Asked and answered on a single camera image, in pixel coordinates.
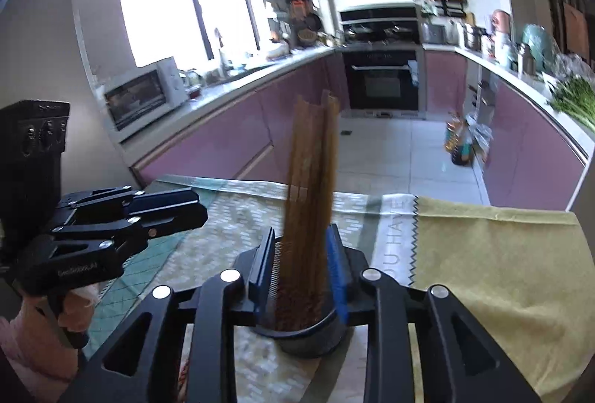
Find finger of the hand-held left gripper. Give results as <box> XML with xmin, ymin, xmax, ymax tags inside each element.
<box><xmin>49</xmin><ymin>204</ymin><xmax>209</xmax><ymax>255</ymax></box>
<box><xmin>55</xmin><ymin>186</ymin><xmax>200</xmax><ymax>218</ymax></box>

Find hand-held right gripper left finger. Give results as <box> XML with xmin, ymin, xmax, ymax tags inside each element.
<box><xmin>60</xmin><ymin>226</ymin><xmax>277</xmax><ymax>403</ymax></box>

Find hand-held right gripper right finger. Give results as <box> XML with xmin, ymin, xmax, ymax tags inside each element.
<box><xmin>325</xmin><ymin>224</ymin><xmax>542</xmax><ymax>403</ymax></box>

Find bunch of wooden chopsticks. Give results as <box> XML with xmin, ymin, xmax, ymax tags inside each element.
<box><xmin>274</xmin><ymin>89</ymin><xmax>342</xmax><ymax>332</ymax></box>

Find black mesh utensil holder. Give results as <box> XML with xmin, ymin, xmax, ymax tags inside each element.
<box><xmin>253</xmin><ymin>236</ymin><xmax>353</xmax><ymax>360</ymax></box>

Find person's left forearm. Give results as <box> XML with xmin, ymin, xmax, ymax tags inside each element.
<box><xmin>0</xmin><ymin>317</ymin><xmax>22</xmax><ymax>385</ymax></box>

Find person's left hand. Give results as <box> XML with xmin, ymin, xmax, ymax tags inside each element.
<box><xmin>12</xmin><ymin>284</ymin><xmax>100</xmax><ymax>383</ymax></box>

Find pink base cabinets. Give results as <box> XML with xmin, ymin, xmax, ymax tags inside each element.
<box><xmin>423</xmin><ymin>44</ymin><xmax>595</xmax><ymax>211</ymax></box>
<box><xmin>118</xmin><ymin>47</ymin><xmax>349</xmax><ymax>185</ymax></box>

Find white microwave oven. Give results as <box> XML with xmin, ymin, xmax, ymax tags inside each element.
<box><xmin>103</xmin><ymin>57</ymin><xmax>189</xmax><ymax>132</ymax></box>

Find patterned tablecloth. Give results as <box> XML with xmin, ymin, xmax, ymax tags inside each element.
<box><xmin>86</xmin><ymin>174</ymin><xmax>586</xmax><ymax>403</ymax></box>

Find kitchen faucet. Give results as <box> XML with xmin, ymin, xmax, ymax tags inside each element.
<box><xmin>214</xmin><ymin>28</ymin><xmax>228</xmax><ymax>76</ymax></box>

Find yellow cooking oil bottle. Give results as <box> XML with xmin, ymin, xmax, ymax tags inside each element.
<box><xmin>445</xmin><ymin>112</ymin><xmax>466</xmax><ymax>153</ymax></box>

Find black built-in oven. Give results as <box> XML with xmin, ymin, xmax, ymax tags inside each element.
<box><xmin>341</xmin><ymin>47</ymin><xmax>421</xmax><ymax>111</ymax></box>

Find kitchen window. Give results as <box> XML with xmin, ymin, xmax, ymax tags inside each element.
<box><xmin>114</xmin><ymin>0</ymin><xmax>261</xmax><ymax>67</ymax></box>

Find silver countertop appliance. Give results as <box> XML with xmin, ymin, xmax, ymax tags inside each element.
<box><xmin>421</xmin><ymin>23</ymin><xmax>446</xmax><ymax>43</ymax></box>

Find black range hood stove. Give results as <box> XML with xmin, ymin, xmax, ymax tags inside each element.
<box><xmin>339</xmin><ymin>6</ymin><xmax>419</xmax><ymax>45</ymax></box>

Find stainless steel pot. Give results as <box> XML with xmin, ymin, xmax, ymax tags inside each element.
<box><xmin>464</xmin><ymin>24</ymin><xmax>486</xmax><ymax>51</ymax></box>

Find steel thermos flask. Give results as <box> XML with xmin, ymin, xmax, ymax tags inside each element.
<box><xmin>517</xmin><ymin>43</ymin><xmax>535</xmax><ymax>75</ymax></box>

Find bunch of green vegetables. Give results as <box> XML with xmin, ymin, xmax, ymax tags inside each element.
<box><xmin>551</xmin><ymin>77</ymin><xmax>595</xmax><ymax>129</ymax></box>

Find pink kettle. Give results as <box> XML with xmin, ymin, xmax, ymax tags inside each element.
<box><xmin>492</xmin><ymin>9</ymin><xmax>512</xmax><ymax>34</ymax></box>

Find teal round appliance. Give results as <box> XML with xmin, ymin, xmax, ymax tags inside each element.
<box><xmin>521</xmin><ymin>24</ymin><xmax>556</xmax><ymax>71</ymax></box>

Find clear plastic bag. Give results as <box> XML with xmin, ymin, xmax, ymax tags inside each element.
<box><xmin>553</xmin><ymin>54</ymin><xmax>595</xmax><ymax>81</ymax></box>

